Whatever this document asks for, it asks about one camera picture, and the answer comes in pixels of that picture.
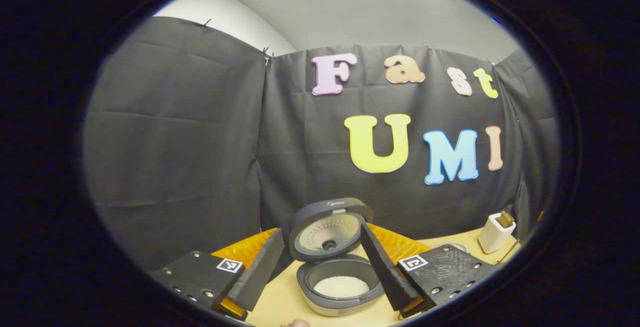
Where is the white chopstick holder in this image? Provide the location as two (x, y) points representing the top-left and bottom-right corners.
(477, 212), (517, 255)

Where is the black backdrop cloth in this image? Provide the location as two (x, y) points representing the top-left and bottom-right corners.
(82, 16), (561, 273)

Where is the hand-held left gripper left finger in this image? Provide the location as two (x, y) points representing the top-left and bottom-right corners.
(150, 227), (286, 322)

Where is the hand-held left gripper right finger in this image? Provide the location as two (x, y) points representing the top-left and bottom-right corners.
(359, 222), (501, 319)

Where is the brown wooden spoon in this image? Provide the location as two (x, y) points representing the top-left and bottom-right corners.
(494, 238), (522, 266)

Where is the white round plate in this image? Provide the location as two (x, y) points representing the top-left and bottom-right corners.
(434, 241), (469, 254)

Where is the grey rice cooker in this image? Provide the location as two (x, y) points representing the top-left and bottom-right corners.
(287, 197), (386, 317)

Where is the white rice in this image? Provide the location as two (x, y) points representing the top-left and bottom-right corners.
(313, 275), (371, 300)

